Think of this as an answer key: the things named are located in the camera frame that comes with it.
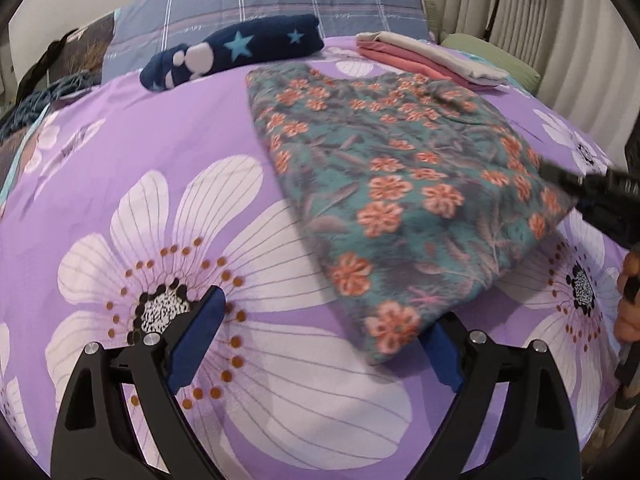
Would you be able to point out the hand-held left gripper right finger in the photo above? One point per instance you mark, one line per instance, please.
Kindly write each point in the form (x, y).
(444, 355)

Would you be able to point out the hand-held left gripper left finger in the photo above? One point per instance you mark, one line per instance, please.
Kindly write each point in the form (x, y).
(197, 342)

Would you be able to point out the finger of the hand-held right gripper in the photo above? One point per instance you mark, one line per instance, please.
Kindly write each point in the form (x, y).
(570, 177)

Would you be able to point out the teal floral print garment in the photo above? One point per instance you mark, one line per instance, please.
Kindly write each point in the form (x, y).
(400, 185)

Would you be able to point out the dark clothes pile at left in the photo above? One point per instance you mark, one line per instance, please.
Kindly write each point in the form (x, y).
(45, 97)

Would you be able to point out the person's right hand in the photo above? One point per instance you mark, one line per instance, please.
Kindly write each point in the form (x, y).
(629, 305)

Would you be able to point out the green cushion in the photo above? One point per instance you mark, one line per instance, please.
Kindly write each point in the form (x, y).
(495, 57)

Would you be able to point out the beige curtain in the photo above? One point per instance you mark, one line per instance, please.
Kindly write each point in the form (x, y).
(565, 35)

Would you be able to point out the purple floral bed sheet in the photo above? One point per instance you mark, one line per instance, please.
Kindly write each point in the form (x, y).
(150, 185)

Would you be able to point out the folded beige garment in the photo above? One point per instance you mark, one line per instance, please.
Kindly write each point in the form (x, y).
(450, 57)

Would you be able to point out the black floor lamp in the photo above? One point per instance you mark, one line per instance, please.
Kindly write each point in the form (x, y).
(496, 10)

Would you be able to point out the folded pink garment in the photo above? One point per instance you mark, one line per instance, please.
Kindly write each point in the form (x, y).
(405, 57)

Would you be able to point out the navy star print fleece garment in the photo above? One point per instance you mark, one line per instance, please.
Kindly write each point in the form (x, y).
(235, 50)

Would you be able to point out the dark hanging cloth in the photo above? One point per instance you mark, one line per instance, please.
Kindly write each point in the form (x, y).
(42, 67)

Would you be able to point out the blue plaid pillow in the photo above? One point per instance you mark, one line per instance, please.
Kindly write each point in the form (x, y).
(260, 5)

